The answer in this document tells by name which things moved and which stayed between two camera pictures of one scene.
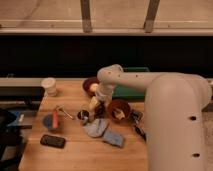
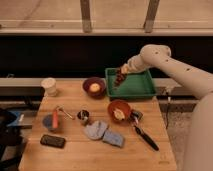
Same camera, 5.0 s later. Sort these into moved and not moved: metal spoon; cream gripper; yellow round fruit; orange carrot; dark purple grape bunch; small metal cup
Moved: cream gripper; dark purple grape bunch
Not moved: metal spoon; orange carrot; small metal cup; yellow round fruit
